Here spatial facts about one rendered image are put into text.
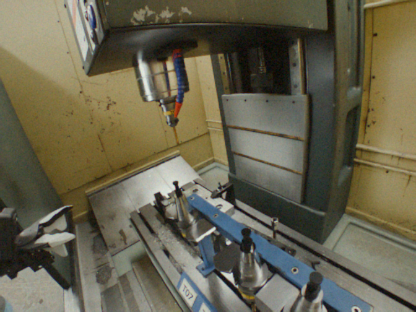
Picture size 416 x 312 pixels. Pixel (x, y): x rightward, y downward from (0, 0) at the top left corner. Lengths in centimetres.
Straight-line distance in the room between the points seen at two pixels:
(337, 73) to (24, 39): 172
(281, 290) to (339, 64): 68
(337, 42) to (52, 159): 173
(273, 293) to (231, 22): 47
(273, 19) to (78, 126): 142
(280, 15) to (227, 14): 16
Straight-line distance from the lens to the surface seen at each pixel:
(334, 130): 82
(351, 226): 142
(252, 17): 43
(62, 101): 159
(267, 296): 37
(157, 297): 96
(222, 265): 40
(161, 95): 57
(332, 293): 37
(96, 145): 163
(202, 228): 48
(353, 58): 109
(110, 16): 29
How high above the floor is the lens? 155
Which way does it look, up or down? 24 degrees down
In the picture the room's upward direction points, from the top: 11 degrees counter-clockwise
